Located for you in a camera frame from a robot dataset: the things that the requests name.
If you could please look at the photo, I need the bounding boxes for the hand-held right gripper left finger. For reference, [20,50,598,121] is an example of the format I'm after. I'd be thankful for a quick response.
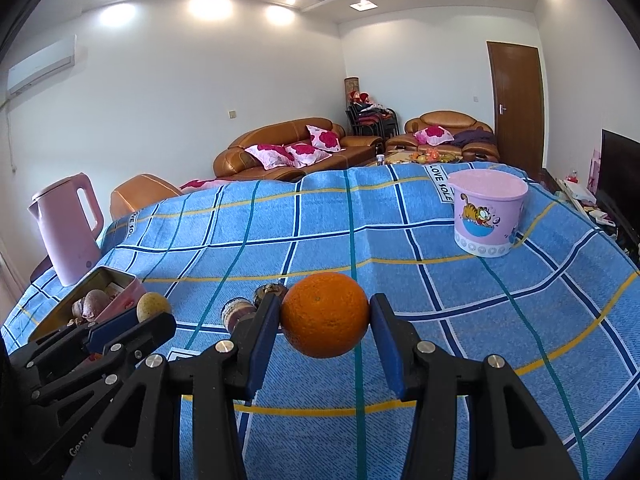
[62,292,282,480]

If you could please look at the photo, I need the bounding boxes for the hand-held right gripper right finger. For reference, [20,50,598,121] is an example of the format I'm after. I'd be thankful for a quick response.
[369,293,563,480]

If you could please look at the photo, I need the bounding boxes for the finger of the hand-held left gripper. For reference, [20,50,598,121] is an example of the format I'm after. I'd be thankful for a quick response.
[25,307,143,367]
[31,312,177,407]

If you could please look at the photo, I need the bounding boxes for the small yellow-brown fruit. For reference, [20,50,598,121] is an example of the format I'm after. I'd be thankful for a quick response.
[136,292,172,323]

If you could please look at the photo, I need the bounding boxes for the large purple-brown round fruit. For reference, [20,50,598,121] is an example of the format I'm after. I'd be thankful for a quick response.
[80,290,110,320]

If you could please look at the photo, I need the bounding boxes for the pink tin box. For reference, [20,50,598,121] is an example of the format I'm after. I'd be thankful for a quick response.
[27,266,148,346]

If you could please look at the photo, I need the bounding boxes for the orange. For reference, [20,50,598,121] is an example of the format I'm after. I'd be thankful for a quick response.
[280,272,371,359]

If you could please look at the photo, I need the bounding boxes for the pink electric kettle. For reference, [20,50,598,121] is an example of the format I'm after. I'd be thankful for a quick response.
[27,172,106,287]

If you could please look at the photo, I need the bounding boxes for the blue plaid blanket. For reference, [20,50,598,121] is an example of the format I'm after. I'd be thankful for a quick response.
[0,162,640,480]

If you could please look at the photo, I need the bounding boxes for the pink cartoon cat bucket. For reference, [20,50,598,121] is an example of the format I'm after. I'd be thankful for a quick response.
[446,169,529,258]

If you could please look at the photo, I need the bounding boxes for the long brown leather sofa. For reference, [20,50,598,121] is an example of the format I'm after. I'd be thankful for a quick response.
[213,117,386,181]

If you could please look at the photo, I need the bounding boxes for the pink floral pillow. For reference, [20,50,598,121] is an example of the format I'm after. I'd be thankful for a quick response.
[306,125,346,153]
[244,144,296,170]
[284,142,333,168]
[414,126,455,146]

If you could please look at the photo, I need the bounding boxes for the wooden coffee table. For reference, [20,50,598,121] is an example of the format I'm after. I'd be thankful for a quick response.
[367,149,466,167]

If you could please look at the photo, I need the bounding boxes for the purple cloth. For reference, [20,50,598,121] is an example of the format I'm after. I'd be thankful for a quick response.
[452,130,497,147]

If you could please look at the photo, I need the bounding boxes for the stacked dark chairs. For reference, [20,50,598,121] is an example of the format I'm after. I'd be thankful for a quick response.
[345,102,399,138]

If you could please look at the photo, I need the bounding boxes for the short brown leather sofa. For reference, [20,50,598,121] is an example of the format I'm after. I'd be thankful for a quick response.
[385,110,501,163]

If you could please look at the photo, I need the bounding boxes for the low television cabinet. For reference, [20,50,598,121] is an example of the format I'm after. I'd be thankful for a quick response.
[545,170,640,261]

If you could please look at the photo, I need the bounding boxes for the brown wooden door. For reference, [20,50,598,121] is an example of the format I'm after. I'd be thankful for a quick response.
[486,41,546,173]

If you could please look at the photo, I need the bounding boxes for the black television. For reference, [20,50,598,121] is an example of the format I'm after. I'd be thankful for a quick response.
[597,129,640,211]

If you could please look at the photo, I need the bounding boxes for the white wall air conditioner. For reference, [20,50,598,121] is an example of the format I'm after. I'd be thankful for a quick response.
[6,35,78,96]

